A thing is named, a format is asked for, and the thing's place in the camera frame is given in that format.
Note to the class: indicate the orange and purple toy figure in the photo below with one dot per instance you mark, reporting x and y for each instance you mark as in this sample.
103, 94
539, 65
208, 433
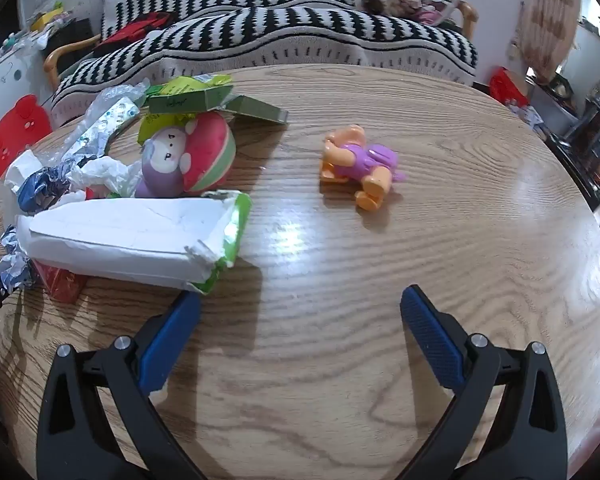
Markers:
352, 160

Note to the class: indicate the blue foil wrapper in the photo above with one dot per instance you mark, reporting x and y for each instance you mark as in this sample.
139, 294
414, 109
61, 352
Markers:
40, 187

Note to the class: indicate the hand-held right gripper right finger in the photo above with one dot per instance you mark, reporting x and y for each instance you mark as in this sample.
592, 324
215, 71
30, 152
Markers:
430, 340

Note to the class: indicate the red bag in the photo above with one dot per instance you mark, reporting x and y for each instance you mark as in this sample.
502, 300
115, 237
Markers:
507, 87

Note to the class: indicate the black box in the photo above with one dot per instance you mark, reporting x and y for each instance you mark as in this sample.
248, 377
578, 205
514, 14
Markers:
75, 37

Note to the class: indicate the crumpled silver foil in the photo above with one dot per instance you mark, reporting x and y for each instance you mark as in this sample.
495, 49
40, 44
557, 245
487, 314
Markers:
12, 265

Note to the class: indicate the wooden sofa armrest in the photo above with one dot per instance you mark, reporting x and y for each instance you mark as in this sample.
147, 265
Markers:
469, 17
62, 52

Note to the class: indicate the crumpled white plastic wrapper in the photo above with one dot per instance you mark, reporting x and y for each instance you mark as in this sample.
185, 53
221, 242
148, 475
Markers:
110, 172

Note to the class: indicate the small red box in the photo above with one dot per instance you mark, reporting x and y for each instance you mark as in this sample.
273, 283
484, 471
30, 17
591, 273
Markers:
62, 282

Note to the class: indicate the torn white paper box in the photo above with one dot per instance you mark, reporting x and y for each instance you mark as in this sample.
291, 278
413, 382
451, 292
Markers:
120, 230

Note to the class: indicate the red plastic stool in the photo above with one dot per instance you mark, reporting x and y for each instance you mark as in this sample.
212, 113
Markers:
17, 130

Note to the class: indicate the yellow packet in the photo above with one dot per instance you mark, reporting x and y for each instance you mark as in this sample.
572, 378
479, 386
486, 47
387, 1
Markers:
45, 19

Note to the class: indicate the patterned curtain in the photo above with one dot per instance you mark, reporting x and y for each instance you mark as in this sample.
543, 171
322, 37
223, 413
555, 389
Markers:
550, 20

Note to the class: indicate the red cloth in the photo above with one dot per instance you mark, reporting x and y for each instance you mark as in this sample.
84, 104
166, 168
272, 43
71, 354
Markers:
135, 30

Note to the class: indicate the light green wrapper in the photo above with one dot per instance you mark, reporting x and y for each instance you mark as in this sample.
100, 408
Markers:
155, 126

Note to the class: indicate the purple watermelon squishy toy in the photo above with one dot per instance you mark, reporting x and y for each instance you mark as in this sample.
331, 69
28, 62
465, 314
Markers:
205, 155

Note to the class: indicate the white paper piece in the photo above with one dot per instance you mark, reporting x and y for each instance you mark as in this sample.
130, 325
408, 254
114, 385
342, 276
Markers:
22, 167

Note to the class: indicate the white cabinet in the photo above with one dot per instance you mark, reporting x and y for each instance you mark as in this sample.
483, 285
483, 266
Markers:
10, 80

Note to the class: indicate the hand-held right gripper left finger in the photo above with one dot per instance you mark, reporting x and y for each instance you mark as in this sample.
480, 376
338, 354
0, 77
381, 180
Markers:
170, 340

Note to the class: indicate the white printed paper bags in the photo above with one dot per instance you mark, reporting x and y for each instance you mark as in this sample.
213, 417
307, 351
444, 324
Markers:
534, 117

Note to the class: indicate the clear silver plastic wrapper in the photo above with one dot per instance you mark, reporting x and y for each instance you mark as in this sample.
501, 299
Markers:
105, 120

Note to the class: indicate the black-white patterned sofa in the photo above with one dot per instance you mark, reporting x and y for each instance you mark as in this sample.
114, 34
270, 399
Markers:
280, 25

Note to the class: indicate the green carton box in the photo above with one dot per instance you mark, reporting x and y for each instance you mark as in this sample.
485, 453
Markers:
190, 100

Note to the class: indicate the black rack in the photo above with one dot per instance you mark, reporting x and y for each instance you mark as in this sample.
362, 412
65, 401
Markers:
592, 140

